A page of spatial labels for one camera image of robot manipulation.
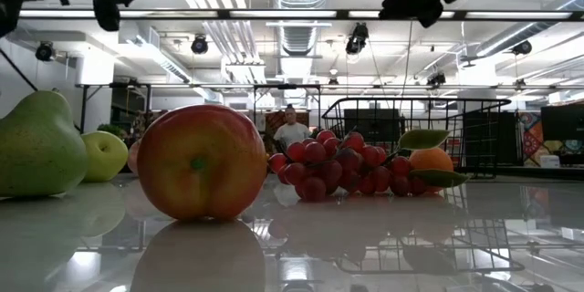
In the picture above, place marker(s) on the person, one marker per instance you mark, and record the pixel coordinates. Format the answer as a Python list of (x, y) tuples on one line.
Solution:
[(292, 134)]

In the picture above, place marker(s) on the yellow-green apple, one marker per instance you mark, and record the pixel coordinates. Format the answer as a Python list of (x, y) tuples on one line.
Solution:
[(105, 157)]

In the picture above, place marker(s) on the pink peach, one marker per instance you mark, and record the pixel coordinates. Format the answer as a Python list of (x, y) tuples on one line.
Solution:
[(132, 157)]

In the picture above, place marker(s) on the red nectarine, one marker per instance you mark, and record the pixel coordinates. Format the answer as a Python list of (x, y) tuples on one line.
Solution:
[(201, 159)]

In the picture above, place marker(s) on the red grape bunch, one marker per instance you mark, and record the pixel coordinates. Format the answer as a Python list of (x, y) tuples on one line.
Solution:
[(319, 164)]

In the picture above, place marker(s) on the small orange with leaves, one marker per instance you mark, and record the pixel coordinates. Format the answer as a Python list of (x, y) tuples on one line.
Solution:
[(431, 159)]

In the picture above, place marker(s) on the black monitor screen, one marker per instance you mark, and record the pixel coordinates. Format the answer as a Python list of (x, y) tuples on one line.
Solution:
[(563, 123)]

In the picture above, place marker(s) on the silver ventilation duct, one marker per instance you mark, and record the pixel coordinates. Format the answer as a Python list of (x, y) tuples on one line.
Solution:
[(299, 36)]

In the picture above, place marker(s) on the green pear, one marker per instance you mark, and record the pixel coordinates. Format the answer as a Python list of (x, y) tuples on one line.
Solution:
[(36, 146)]

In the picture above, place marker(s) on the small white carton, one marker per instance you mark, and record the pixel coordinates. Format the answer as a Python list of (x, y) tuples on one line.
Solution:
[(549, 161)]

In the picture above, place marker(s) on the black panel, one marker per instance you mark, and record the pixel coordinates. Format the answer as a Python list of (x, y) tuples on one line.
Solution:
[(372, 128)]

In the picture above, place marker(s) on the colourful patterned wall hanging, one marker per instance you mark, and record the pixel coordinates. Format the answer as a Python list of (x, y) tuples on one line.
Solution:
[(531, 143)]

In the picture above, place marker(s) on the dark green leafy plant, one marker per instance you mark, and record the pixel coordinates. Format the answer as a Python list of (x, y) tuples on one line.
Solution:
[(111, 130)]

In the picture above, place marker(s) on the black ceiling spotlight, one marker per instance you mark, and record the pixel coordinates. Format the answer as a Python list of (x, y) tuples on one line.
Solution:
[(436, 78), (199, 44), (44, 51), (357, 38), (521, 48)]

